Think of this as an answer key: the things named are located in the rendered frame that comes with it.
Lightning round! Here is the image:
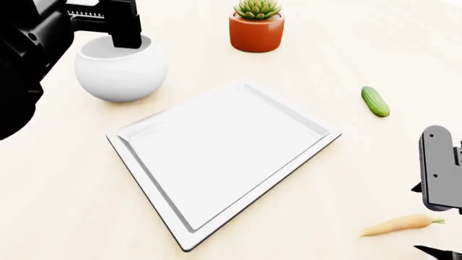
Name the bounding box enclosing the round white bowl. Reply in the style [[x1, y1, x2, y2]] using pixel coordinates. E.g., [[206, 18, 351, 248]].
[[74, 34, 169, 103]]

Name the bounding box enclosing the green succulent plant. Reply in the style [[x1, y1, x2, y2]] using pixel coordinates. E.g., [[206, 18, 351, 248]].
[[232, 0, 283, 21]]

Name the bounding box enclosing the terracotta plant pot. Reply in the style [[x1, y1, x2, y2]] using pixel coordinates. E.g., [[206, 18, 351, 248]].
[[228, 12, 286, 53]]

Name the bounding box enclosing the pale orange carrot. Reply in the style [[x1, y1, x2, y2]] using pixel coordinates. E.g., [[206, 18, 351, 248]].
[[359, 213, 446, 238]]

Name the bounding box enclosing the white rectangular tray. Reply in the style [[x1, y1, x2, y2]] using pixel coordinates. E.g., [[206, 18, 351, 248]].
[[105, 80, 343, 253]]

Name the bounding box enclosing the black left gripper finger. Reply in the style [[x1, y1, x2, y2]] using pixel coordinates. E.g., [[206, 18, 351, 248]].
[[108, 25, 144, 50]]

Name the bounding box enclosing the green cucumber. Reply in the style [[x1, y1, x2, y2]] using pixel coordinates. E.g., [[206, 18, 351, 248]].
[[360, 85, 391, 118]]

